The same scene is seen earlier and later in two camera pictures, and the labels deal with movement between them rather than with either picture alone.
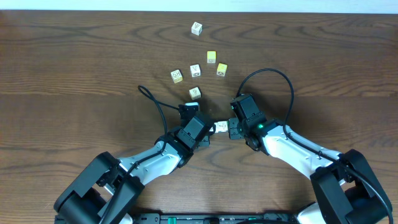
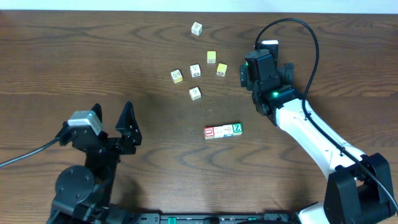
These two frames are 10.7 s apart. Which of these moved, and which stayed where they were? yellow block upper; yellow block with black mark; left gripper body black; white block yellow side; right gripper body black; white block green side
Moved: left gripper body black; right gripper body black
Stayed: white block yellow side; yellow block upper; yellow block with black mark; white block green side
